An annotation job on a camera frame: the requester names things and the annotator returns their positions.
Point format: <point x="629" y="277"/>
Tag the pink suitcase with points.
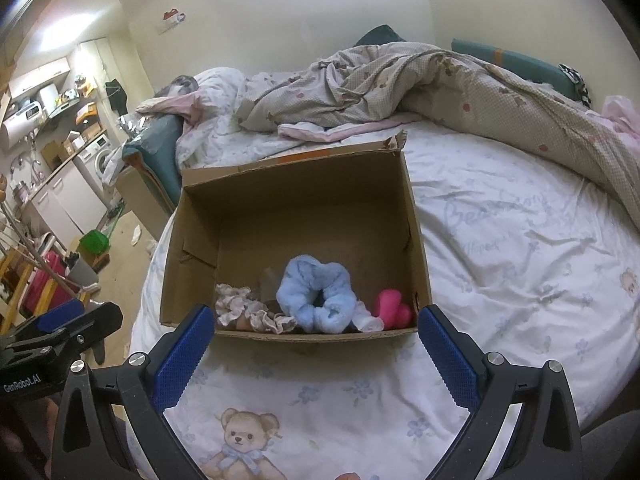
<point x="42" y="280"/>

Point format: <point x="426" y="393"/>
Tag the white water heater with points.
<point x="17" y="127"/>

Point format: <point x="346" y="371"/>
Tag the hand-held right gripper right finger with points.
<point x="450" y="355"/>

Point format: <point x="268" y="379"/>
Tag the white floral pillow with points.
<point x="220" y="110"/>

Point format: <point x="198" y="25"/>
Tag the orange box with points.
<point x="86" y="112"/>

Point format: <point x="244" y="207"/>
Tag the brown frilly scrunchie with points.
<point x="280" y="310"/>

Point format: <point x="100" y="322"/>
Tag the dark teal cushion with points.
<point x="380" y="36"/>

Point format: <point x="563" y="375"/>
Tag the black hanging bag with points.
<point x="115" y="95"/>

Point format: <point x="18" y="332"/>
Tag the green basket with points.
<point x="95" y="242"/>

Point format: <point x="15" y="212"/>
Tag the beige checked quilt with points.
<point x="450" y="85"/>

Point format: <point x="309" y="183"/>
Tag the pink plush heart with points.
<point x="392" y="310"/>

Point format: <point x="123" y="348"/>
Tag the white fluffy cloth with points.
<point x="367" y="317"/>

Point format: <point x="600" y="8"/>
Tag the teal pillow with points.
<point x="515" y="65"/>

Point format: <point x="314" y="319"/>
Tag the grey bin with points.
<point x="82" y="272"/>

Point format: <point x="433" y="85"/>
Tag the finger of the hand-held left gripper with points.
<point x="95" y="325"/>
<point x="55" y="316"/>

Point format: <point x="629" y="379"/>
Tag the clear plastic bag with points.
<point x="272" y="282"/>

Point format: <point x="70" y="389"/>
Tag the black and white cloth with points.
<point x="575" y="82"/>

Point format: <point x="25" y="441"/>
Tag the light blue fluffy scrunchie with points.
<point x="312" y="295"/>

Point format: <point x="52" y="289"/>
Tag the white frilly scrunchie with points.
<point x="235" y="302"/>

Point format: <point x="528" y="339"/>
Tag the white washing machine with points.
<point x="97" y="160"/>

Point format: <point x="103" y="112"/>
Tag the white cabinet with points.
<point x="65" y="205"/>

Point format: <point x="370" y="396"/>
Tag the wall hook ornament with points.
<point x="174" y="16"/>

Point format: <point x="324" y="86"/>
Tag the brown cardboard box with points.
<point x="300" y="220"/>

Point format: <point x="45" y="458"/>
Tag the pink cloth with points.
<point x="622" y="115"/>

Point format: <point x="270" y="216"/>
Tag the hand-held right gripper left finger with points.
<point x="182" y="355"/>

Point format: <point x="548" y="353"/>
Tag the grey plush toy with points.
<point x="177" y="86"/>

